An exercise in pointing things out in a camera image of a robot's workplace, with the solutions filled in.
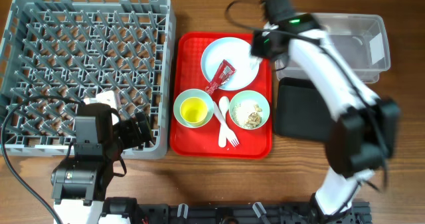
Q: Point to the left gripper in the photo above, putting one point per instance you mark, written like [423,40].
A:
[134,138]

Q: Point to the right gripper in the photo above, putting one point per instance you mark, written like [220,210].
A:
[255,40]

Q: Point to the red snack wrapper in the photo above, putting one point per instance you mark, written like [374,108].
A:
[224,72]

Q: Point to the yellow plastic cup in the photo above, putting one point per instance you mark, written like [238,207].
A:
[194,110]

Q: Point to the light green bowl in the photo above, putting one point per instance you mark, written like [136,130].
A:
[253,96]
[192,93]

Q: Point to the food scraps rice and nuts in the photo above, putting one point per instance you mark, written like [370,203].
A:
[247,114]

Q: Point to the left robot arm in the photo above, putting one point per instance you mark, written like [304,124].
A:
[80,181]

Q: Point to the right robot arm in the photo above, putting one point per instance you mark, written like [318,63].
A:
[363,137]

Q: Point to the grey dishwasher rack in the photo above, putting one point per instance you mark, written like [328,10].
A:
[56,49]

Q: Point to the light blue plate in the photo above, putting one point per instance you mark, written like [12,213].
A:
[238,53]

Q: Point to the black tray bin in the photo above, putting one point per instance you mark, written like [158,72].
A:
[302,113]

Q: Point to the white plastic spoon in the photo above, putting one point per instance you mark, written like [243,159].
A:
[223,105]

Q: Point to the white plastic fork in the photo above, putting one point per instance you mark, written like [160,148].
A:
[230,135]

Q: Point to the red serving tray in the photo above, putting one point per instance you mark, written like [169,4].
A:
[203,141]

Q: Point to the clear plastic bin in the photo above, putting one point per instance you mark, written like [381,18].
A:
[362,41]

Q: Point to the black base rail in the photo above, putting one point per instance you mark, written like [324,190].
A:
[120,210]

